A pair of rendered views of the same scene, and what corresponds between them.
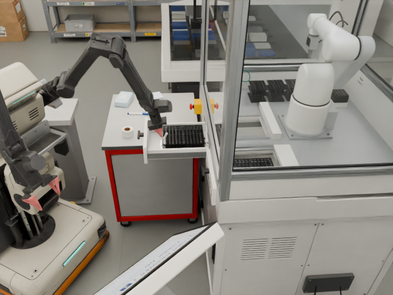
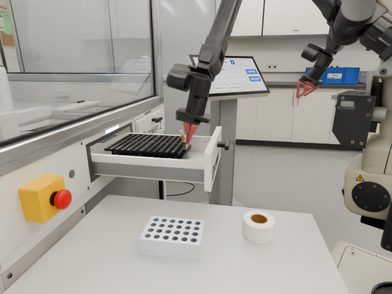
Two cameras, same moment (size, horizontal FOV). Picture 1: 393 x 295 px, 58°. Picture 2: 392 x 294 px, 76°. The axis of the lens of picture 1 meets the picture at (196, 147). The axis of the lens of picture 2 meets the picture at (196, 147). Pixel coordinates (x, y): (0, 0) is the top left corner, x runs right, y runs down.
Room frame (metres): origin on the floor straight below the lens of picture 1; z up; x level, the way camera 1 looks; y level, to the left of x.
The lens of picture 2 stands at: (2.28, 0.41, 1.13)
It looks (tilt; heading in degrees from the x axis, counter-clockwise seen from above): 18 degrees down; 195
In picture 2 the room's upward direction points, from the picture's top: straight up
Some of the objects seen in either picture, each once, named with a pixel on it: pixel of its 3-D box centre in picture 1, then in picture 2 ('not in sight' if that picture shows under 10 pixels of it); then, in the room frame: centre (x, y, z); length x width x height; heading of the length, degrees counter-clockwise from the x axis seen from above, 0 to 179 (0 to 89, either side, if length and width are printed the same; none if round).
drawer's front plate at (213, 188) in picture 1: (210, 175); (150, 126); (1.28, -0.07, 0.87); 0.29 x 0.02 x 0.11; 5
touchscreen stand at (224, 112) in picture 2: not in sight; (226, 157); (0.59, 0.17, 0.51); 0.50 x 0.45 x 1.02; 45
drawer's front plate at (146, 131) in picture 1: (146, 139); (214, 154); (1.57, 0.27, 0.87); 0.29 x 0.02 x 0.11; 5
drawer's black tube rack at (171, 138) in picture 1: (183, 139); (151, 151); (1.59, 0.07, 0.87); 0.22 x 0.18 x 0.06; 95
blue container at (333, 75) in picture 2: not in sight; (330, 75); (-1.76, 1.26, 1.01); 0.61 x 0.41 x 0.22; 95
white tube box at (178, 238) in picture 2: not in sight; (174, 236); (1.85, 0.24, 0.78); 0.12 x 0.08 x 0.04; 97
